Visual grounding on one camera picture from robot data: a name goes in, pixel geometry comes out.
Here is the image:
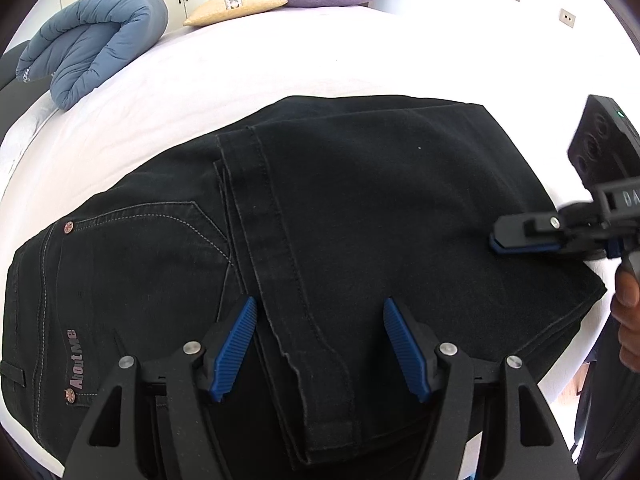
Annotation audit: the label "grey padded headboard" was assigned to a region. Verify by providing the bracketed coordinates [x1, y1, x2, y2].
[0, 40, 57, 133]

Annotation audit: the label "yellow pillow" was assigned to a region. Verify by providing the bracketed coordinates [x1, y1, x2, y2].
[183, 0, 289, 28]

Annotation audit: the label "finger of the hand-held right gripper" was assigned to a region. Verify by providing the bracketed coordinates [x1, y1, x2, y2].
[488, 211, 603, 262]

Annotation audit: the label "blue folded duvet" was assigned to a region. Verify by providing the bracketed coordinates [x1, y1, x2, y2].
[15, 0, 169, 112]

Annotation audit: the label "person's leg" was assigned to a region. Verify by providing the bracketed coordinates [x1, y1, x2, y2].
[574, 310, 640, 480]

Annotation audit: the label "bed with white sheet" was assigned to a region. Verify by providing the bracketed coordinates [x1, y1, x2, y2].
[0, 2, 640, 413]

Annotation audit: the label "white pillow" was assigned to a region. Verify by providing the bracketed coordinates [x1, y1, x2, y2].
[0, 102, 68, 206]

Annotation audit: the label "person's right hand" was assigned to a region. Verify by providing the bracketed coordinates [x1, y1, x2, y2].
[612, 265, 640, 372]

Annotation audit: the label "black pants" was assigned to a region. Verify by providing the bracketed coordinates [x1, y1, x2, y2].
[0, 92, 608, 477]

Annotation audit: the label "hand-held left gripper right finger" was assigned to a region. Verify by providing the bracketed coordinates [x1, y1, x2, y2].
[382, 296, 575, 480]

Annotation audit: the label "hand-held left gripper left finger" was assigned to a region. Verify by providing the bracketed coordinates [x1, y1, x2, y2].
[62, 296, 259, 480]

